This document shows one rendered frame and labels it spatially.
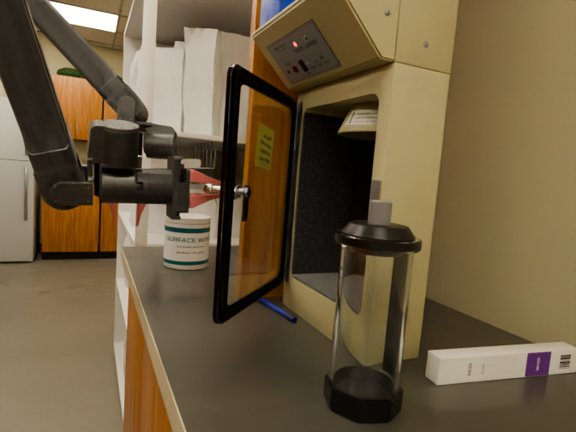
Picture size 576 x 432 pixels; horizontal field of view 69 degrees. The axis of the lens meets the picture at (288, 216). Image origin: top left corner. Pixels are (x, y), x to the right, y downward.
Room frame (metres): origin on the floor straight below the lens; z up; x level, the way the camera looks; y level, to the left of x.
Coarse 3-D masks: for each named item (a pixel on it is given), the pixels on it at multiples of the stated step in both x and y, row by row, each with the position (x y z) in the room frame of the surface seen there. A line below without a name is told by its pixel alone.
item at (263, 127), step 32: (256, 96) 0.71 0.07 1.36; (224, 128) 0.63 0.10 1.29; (256, 128) 0.72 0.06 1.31; (288, 128) 0.88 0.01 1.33; (224, 160) 0.63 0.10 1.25; (256, 160) 0.73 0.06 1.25; (288, 160) 0.89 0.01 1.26; (224, 192) 0.62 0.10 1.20; (256, 192) 0.74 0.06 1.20; (256, 224) 0.75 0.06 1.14; (256, 256) 0.76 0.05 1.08; (256, 288) 0.77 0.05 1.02
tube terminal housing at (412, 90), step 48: (432, 0) 0.66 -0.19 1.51; (432, 48) 0.67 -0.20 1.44; (336, 96) 0.78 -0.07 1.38; (384, 96) 0.65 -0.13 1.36; (432, 96) 0.67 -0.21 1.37; (384, 144) 0.64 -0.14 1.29; (432, 144) 0.68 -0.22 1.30; (384, 192) 0.64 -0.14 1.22; (432, 192) 0.68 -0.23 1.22; (288, 288) 0.90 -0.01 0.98
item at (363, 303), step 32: (352, 256) 0.50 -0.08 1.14; (384, 256) 0.49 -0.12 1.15; (352, 288) 0.50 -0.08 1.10; (384, 288) 0.49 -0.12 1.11; (352, 320) 0.49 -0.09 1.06; (384, 320) 0.49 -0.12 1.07; (352, 352) 0.49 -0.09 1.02; (384, 352) 0.49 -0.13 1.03; (352, 384) 0.49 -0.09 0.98; (384, 384) 0.49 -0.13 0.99
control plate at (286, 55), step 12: (312, 24) 0.69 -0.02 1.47; (288, 36) 0.77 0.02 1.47; (300, 36) 0.74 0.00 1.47; (312, 36) 0.72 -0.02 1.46; (276, 48) 0.83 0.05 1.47; (288, 48) 0.80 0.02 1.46; (300, 48) 0.77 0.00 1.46; (312, 48) 0.74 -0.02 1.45; (324, 48) 0.71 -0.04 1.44; (276, 60) 0.86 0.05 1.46; (288, 60) 0.83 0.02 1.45; (312, 60) 0.77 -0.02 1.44; (324, 60) 0.74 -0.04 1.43; (336, 60) 0.71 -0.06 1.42; (300, 72) 0.83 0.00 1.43; (312, 72) 0.79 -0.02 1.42
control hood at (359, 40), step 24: (312, 0) 0.66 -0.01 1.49; (336, 0) 0.62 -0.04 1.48; (360, 0) 0.61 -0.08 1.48; (384, 0) 0.63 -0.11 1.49; (264, 24) 0.81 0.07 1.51; (288, 24) 0.75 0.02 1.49; (336, 24) 0.65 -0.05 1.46; (360, 24) 0.61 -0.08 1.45; (384, 24) 0.63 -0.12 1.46; (264, 48) 0.87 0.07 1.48; (336, 48) 0.69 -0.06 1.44; (360, 48) 0.65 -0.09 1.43; (384, 48) 0.63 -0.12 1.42; (336, 72) 0.74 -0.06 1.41
